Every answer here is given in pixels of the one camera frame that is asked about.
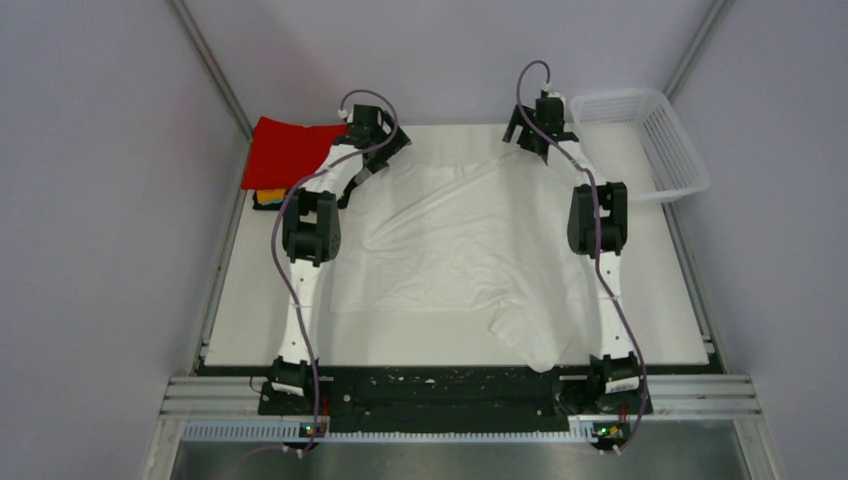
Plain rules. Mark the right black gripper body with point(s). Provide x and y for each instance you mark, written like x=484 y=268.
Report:
x=526 y=140

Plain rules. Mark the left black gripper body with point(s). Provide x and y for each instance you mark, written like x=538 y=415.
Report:
x=385 y=145

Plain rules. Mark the white t shirt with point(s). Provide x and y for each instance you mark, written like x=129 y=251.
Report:
x=420 y=239

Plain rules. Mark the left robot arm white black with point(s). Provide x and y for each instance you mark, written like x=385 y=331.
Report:
x=306 y=236

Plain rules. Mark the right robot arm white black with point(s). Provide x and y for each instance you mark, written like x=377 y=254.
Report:
x=597 y=232

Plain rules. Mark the white plastic basket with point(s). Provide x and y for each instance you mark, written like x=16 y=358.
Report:
x=635 y=136

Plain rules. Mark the red folded t shirt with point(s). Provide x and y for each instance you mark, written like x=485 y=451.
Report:
x=282 y=153

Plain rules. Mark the black folded t shirt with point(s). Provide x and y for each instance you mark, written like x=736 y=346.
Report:
x=273 y=205

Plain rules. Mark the yellow folded t shirt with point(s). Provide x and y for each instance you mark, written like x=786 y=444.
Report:
x=268 y=197

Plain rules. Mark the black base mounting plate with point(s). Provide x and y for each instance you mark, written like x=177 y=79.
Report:
x=451 y=399

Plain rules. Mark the white slotted cable duct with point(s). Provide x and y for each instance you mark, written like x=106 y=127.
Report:
x=256 y=431

